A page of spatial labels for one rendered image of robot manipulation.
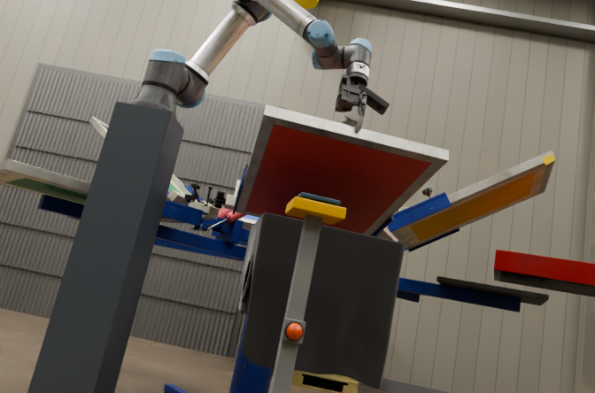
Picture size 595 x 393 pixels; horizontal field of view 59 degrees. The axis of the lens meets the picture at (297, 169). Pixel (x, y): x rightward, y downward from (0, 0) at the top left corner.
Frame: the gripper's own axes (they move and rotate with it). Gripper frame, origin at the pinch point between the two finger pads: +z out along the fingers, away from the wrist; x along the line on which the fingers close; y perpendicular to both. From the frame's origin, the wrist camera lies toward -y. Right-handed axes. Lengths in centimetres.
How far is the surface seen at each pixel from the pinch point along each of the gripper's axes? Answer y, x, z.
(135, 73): 179, -421, -288
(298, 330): 11, 12, 64
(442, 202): -60, -68, -20
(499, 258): -87, -66, 1
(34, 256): 228, -484, -59
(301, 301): 11, 10, 56
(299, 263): 13, 12, 48
